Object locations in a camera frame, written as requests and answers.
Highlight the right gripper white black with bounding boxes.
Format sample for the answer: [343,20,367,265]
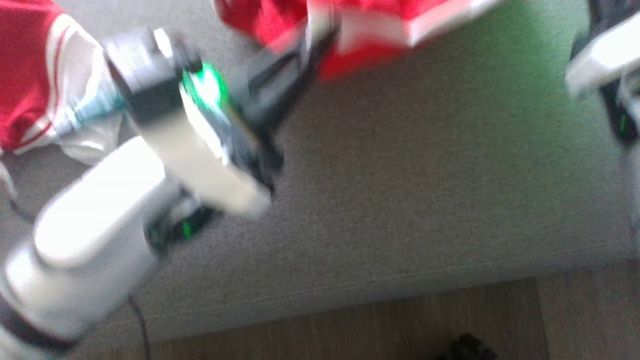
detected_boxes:
[565,0,640,99]

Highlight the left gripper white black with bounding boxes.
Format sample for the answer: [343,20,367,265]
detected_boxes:
[142,20,342,219]

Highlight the red shorts with white trim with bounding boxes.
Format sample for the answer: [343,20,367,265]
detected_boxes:
[214,0,503,84]

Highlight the red white basketball jersey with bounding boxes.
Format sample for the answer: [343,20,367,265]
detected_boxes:
[0,0,124,166]

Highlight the teal left cable connector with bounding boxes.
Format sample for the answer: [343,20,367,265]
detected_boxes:
[64,86,127,132]

